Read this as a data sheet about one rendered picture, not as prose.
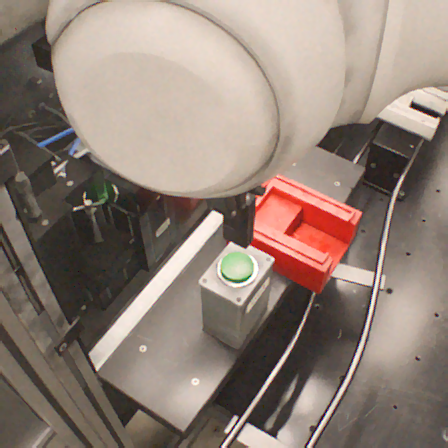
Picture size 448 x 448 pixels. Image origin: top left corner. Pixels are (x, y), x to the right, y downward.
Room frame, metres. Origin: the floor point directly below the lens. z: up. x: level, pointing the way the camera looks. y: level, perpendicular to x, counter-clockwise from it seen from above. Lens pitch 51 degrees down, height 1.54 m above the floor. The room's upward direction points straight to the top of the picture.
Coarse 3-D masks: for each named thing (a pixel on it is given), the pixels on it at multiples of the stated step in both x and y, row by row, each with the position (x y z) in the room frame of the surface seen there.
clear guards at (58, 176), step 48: (0, 48) 0.29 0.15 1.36; (0, 96) 0.28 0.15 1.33; (48, 96) 0.32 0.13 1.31; (0, 144) 0.27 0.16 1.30; (48, 144) 0.31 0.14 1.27; (48, 192) 0.29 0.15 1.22; (96, 192) 0.34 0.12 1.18; (144, 192) 0.39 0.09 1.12; (48, 240) 0.28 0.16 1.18; (96, 240) 0.32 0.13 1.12; (144, 240) 0.38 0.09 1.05; (192, 240) 0.45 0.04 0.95; (96, 288) 0.31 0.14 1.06; (144, 288) 0.36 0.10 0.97; (96, 336) 0.29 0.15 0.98
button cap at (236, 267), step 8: (224, 256) 0.36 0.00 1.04; (232, 256) 0.36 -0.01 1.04; (240, 256) 0.36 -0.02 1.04; (248, 256) 0.36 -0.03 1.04; (224, 264) 0.35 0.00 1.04; (232, 264) 0.35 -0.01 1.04; (240, 264) 0.35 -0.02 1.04; (248, 264) 0.35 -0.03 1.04; (224, 272) 0.34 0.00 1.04; (232, 272) 0.34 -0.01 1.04; (240, 272) 0.34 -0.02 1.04; (248, 272) 0.34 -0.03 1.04; (232, 280) 0.33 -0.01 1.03; (240, 280) 0.33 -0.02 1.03
